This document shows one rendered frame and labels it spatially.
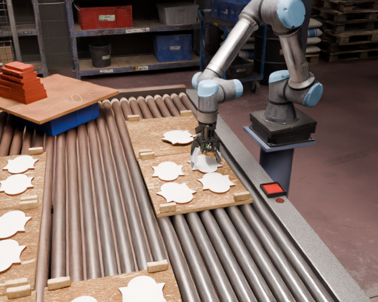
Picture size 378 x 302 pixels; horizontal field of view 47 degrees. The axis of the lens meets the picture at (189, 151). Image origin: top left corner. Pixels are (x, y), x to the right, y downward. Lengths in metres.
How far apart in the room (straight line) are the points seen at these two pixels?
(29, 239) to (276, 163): 1.27
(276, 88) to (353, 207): 1.53
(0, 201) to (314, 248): 1.08
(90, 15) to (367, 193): 3.90
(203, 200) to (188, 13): 4.74
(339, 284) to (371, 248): 1.72
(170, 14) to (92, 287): 5.05
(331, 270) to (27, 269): 0.87
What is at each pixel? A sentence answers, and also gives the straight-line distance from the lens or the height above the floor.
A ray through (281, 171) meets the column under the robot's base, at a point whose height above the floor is 0.70.
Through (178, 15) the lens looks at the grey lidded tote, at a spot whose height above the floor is 0.76.
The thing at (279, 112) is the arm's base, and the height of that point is 1.01.
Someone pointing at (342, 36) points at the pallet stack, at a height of 0.42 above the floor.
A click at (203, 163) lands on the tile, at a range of 1.78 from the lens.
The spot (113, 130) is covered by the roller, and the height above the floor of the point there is 0.92.
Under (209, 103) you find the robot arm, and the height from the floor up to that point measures 1.23.
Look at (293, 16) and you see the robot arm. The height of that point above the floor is 1.50.
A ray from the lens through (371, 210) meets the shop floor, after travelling 3.41.
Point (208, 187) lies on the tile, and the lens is 1.63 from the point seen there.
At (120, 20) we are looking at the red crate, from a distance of 5.89.
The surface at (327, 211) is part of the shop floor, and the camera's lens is 3.30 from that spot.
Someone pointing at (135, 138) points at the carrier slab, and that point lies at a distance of 2.03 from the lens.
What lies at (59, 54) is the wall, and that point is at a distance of 6.58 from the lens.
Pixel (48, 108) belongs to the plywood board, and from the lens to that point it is 2.18.
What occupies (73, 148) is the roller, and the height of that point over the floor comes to 0.92.
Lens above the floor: 1.80
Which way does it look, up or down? 27 degrees down
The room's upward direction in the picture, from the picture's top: straight up
